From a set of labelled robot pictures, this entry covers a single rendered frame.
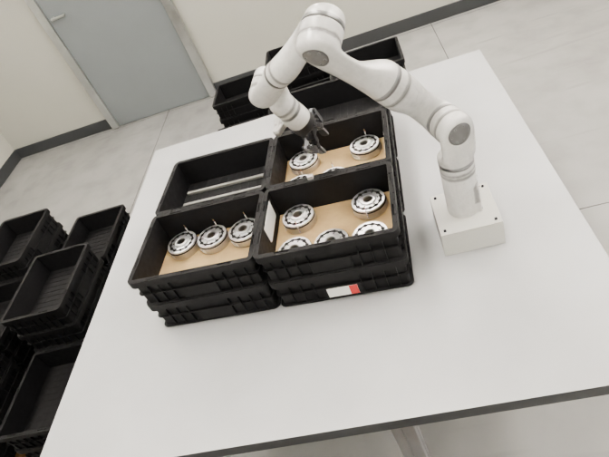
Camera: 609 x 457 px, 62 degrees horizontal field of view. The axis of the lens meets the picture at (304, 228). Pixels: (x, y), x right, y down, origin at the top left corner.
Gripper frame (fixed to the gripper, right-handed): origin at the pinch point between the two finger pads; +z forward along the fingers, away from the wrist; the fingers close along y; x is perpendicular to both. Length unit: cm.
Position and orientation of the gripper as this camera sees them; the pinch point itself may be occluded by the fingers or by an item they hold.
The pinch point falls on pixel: (323, 140)
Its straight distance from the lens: 159.8
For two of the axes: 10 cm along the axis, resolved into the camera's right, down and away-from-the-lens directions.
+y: 1.3, -9.5, 2.9
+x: -8.5, 0.5, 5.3
